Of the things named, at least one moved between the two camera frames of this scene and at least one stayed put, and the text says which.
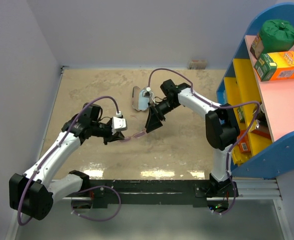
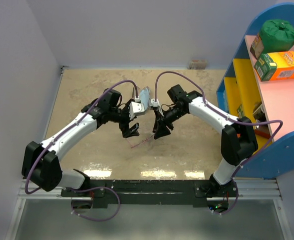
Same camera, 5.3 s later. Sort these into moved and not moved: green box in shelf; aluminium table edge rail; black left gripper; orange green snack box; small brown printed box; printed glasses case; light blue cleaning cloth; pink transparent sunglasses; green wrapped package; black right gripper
Moved: black left gripper; printed glasses case; pink transparent sunglasses; black right gripper
Not moved: green wrapped package; small brown printed box; light blue cleaning cloth; aluminium table edge rail; orange green snack box; green box in shelf
